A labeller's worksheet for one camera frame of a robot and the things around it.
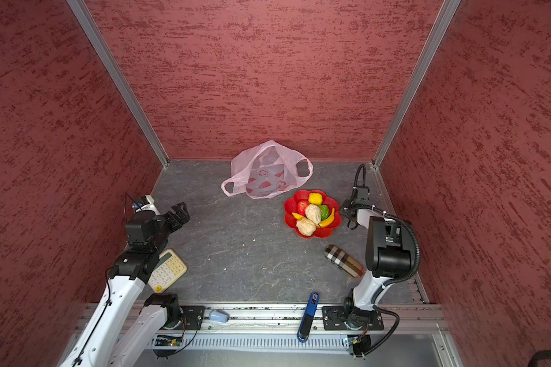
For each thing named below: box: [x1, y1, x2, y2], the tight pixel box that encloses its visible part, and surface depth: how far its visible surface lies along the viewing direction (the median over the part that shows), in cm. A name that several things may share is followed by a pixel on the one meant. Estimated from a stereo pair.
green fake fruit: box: [319, 204, 330, 221], surface depth 97 cm
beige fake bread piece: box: [296, 217, 317, 238], surface depth 91 cm
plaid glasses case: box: [323, 244, 365, 280], surface depth 86 cm
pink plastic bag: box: [220, 139, 314, 199], surface depth 100 cm
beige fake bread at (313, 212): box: [304, 203, 322, 225], surface depth 92 cm
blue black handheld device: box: [296, 292, 320, 343], surface depth 76 cm
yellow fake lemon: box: [308, 192, 323, 206], surface depth 102 cm
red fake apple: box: [297, 200, 310, 216], surface depth 99 cm
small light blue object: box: [208, 309, 230, 323], surface depth 76 cm
